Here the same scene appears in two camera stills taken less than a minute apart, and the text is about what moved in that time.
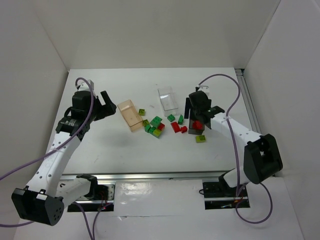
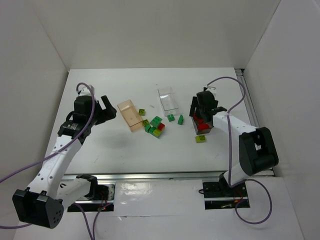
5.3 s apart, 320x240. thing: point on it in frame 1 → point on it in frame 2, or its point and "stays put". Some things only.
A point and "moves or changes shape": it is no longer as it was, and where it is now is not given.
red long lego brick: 175,126 → 200,126
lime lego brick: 200,139 stays put
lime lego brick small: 142,112 stays put
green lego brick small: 149,129 stays put
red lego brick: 197,125 moves or changes shape
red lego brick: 161,126 stays put
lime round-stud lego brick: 145,122 stays put
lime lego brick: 157,132 stays put
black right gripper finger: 187,108 → 193,105
